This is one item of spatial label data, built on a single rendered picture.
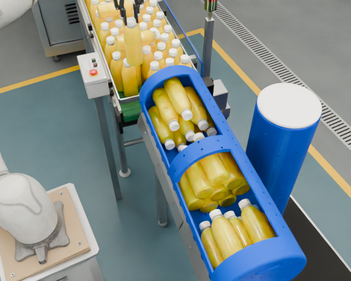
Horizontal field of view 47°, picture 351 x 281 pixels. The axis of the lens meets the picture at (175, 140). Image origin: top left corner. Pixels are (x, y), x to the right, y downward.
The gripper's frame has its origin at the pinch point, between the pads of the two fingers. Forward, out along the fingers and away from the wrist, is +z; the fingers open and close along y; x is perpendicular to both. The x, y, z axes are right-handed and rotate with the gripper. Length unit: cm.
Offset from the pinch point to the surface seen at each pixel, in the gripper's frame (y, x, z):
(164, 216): 3, -21, 128
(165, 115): 2.7, -31.6, 26.0
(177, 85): 11.0, -22.9, 20.2
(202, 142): 8, -57, 15
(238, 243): 6, -91, 23
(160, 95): 4.4, -21.0, 25.2
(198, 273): -4, -86, 52
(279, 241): 14, -97, 15
